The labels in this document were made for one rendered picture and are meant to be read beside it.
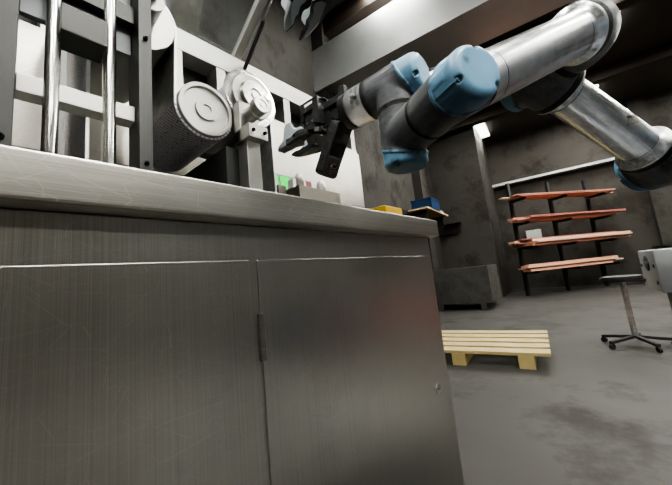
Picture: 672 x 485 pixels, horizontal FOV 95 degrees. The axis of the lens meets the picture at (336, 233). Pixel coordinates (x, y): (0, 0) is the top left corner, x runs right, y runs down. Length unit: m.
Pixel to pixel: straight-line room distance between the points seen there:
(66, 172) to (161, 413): 0.23
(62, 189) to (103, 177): 0.03
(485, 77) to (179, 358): 0.46
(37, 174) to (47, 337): 0.13
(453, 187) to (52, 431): 8.25
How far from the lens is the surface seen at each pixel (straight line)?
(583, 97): 0.90
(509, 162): 10.40
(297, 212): 0.43
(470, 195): 8.24
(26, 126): 1.02
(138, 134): 0.54
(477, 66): 0.45
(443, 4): 4.13
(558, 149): 10.41
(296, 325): 0.44
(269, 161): 0.85
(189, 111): 0.76
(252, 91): 0.87
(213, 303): 0.38
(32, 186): 0.32
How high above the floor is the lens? 0.78
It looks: 9 degrees up
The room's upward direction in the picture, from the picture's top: 6 degrees counter-clockwise
